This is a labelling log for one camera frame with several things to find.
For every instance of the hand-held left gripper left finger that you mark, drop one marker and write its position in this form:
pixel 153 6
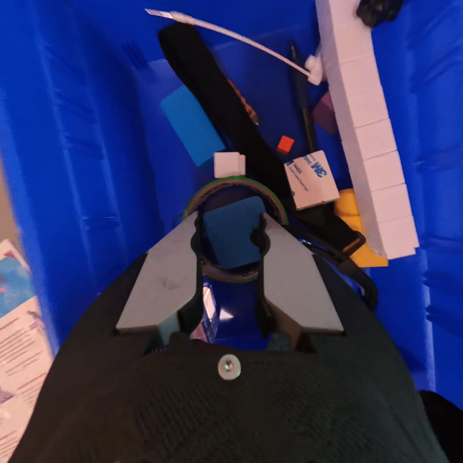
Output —
pixel 159 285

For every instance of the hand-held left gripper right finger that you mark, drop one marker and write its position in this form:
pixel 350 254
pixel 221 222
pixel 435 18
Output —
pixel 300 289

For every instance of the clear acrylic block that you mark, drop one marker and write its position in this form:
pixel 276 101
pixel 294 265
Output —
pixel 209 307

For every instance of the blue felt eraser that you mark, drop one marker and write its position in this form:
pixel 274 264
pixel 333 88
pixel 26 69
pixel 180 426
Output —
pixel 231 231

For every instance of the blue plastic bin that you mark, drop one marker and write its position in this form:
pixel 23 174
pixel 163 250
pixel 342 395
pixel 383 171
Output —
pixel 90 144

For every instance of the yellow toy brick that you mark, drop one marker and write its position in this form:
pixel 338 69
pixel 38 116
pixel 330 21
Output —
pixel 347 206

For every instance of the white adhesive pad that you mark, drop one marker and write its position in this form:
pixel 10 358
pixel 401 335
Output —
pixel 311 184

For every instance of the tape roll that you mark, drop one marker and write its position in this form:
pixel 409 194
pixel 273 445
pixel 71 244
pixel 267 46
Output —
pixel 235 181

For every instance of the small white cube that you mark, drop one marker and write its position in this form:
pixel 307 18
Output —
pixel 228 164

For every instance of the small orange cube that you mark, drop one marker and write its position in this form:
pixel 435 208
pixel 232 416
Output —
pixel 285 144

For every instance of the blue and white leaflet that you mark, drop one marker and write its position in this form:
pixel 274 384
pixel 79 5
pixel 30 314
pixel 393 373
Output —
pixel 21 361

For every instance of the white foam strip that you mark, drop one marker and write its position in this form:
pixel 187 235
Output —
pixel 369 144

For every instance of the light blue foam block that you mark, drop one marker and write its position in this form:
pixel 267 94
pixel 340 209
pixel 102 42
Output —
pixel 191 126

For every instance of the purple block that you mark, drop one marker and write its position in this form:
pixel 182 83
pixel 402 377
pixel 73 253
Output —
pixel 325 114

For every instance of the orange marker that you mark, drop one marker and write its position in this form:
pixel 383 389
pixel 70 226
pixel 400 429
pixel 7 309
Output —
pixel 247 108

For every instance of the black pen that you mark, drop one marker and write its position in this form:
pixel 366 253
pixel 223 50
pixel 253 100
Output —
pixel 300 90

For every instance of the white zip tie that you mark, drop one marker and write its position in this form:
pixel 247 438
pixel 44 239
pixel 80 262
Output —
pixel 315 70

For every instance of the black knob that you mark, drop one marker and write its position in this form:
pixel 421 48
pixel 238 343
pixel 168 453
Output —
pixel 379 11

